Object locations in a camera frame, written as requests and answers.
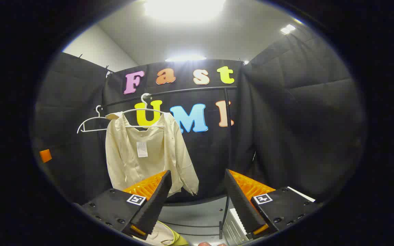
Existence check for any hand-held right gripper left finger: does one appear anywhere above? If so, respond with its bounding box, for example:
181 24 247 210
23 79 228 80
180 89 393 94
80 170 173 240

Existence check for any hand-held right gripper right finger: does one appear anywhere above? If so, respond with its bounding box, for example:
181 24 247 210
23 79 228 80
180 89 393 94
224 168 323 240

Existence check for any cream long-sleeved shirt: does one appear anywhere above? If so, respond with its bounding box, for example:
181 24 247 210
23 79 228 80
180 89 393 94
105 112 200 198

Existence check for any white plastic hanger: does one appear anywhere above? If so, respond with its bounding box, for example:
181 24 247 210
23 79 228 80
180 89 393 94
120 93 166 129
77 105 110 134

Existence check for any black metal clothes rack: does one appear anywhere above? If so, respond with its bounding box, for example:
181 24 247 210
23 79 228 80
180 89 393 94
98 86 238 240

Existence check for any white ribbed box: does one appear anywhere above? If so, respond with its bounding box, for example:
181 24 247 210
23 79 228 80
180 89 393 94
222 186 317 245

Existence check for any black backdrop cloth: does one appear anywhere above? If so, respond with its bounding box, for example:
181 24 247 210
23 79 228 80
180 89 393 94
33 26 367 205

